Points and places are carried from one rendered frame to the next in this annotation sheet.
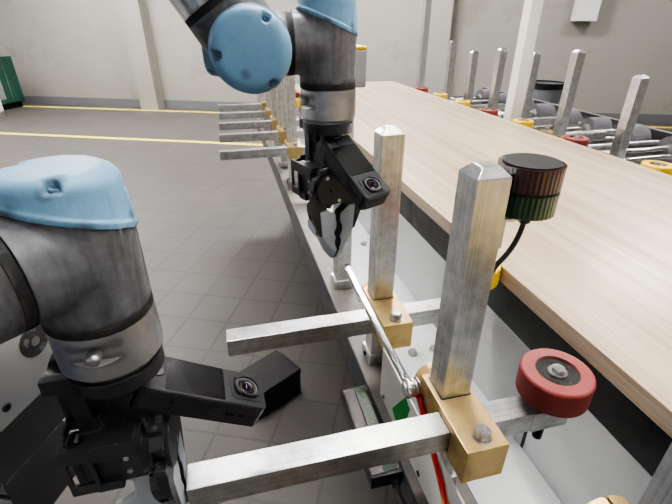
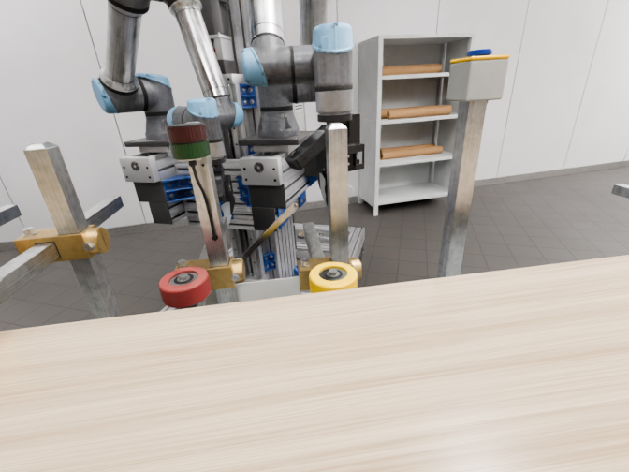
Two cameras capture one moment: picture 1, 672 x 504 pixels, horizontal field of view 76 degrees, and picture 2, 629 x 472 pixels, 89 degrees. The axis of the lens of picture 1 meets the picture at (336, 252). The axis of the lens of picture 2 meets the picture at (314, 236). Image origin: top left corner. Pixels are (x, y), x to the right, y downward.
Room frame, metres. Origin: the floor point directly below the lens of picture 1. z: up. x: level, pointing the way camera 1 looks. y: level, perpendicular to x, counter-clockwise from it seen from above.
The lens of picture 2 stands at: (0.66, -0.69, 1.18)
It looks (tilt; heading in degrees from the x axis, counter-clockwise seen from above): 25 degrees down; 98
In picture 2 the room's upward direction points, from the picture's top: 3 degrees counter-clockwise
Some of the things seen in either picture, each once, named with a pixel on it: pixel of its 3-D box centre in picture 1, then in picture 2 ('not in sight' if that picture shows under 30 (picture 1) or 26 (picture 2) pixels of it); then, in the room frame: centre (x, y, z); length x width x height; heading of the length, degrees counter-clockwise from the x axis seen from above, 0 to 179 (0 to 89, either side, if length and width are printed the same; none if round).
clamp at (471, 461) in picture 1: (457, 414); (211, 274); (0.36, -0.15, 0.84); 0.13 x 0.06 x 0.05; 14
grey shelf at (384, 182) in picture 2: not in sight; (409, 128); (1.20, 2.71, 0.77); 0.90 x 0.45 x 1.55; 20
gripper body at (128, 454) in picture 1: (122, 409); (216, 178); (0.26, 0.18, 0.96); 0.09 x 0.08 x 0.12; 104
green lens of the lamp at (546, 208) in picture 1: (524, 198); (190, 148); (0.39, -0.18, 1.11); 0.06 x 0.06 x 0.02
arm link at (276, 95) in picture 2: not in sight; (276, 84); (0.39, 0.51, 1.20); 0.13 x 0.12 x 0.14; 11
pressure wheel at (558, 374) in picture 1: (547, 403); (190, 302); (0.37, -0.25, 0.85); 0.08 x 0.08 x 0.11
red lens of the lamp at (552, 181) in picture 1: (529, 173); (186, 132); (0.39, -0.18, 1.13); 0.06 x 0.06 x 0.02
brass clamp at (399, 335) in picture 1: (383, 312); (329, 272); (0.60, -0.08, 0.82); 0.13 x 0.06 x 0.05; 14
